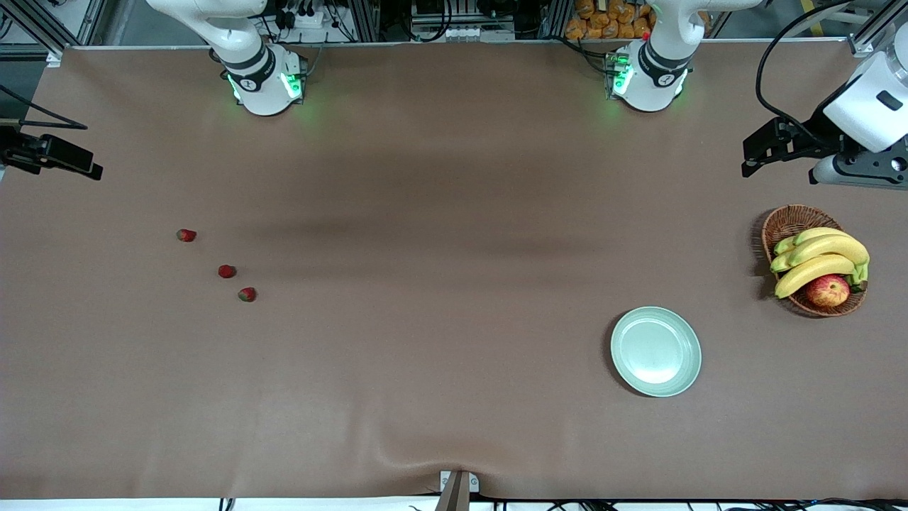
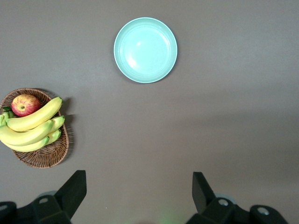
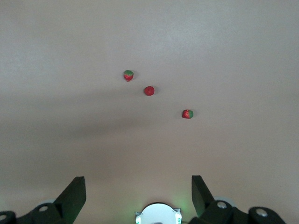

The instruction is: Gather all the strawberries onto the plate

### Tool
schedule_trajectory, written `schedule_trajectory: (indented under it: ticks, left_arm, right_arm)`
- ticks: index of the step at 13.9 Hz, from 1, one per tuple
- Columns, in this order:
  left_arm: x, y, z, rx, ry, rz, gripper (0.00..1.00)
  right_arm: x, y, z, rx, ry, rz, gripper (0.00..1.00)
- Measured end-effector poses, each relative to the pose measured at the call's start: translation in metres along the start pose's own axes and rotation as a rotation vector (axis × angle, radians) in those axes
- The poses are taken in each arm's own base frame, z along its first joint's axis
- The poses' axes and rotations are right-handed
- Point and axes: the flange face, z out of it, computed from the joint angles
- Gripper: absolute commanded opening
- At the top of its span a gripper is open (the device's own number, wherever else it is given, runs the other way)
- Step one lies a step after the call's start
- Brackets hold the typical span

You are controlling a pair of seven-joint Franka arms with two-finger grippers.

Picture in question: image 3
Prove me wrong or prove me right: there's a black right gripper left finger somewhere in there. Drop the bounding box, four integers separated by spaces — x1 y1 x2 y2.
0 176 86 224

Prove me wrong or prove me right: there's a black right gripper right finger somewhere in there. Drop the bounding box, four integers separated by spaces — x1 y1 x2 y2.
191 175 287 224

